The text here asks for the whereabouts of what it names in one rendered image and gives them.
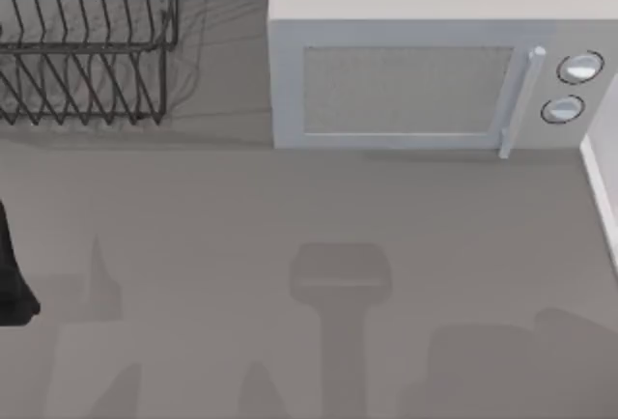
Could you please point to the microwave door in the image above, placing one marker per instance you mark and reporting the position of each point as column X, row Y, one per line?
column 405, row 91

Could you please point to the small microwave knob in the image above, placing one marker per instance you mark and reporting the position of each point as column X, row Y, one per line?
column 562, row 109

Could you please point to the large microwave knob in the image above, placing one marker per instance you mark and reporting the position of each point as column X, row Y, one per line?
column 580, row 66

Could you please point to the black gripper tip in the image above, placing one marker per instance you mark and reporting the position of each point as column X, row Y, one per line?
column 10, row 288

